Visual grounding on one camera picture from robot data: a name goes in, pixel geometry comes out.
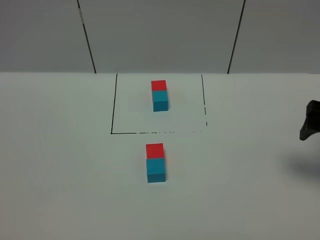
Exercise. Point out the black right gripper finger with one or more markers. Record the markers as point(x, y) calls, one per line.
point(311, 124)

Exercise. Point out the blue template block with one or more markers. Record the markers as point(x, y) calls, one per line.
point(160, 101)

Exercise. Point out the red template block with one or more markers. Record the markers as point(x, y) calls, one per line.
point(158, 85)

